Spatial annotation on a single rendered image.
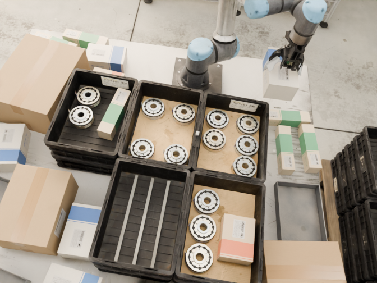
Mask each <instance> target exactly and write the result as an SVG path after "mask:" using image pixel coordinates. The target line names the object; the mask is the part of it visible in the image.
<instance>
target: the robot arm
mask: <svg viewBox="0 0 377 283"><path fill-rule="evenodd" d="M238 1H239V2H241V3H242V4H243V5H244V9H245V13H247V17H249V18H250V19H260V18H263V17H265V16H270V15H274V14H277V13H282V12H286V11H289V12H290V13H291V15H292V16H293V17H294V18H295V19H296V22H295V24H294V26H293V28H292V30H290V31H286V34H285V38H286V39H287V41H288V42H289V44H288V45H285V46H283V47H281V48H280V49H277V50H276V51H274V52H273V53H272V54H271V56H270V57H269V59H268V60H267V62H266V63H265V65H264V68H263V70H266V69H268V71H269V72H271V71H272V70H273V68H274V66H275V64H277V63H278V62H279V61H280V58H279V57H280V56H281V57H282V61H281V64H280V69H281V68H282V67H287V69H291V71H296V69H297V72H298V75H299V74H300V76H301V71H302V68H303V62H304V51H305V47H307V45H308V43H309V42H310V40H311V38H312V36H313V35H315V32H316V30H317V28H318V26H319V24H320V22H321V21H322V19H323V18H324V14H325V12H326V10H327V3H326V2H325V0H219V5H218V17H217V28H216V31H215V32H214V33H213V37H212V40H209V39H207V38H205V39H204V38H196V39H194V40H193V41H191V43H190V44H189V47H188V50H187V58H186V65H185V66H184V68H183V69H182V71H181V76H180V78H181V81H182V83H183V84H184V85H186V86H187V87H189V88H193V89H200V88H203V87H204V86H206V85H207V83H208V81H209V73H208V67H209V65H212V64H214V63H218V62H222V61H226V60H230V59H232V58H235V57H236V56H237V55H238V53H239V50H240V44H239V39H238V37H237V36H236V34H235V33H234V29H235V20H236V12H237V4H238Z"/></svg>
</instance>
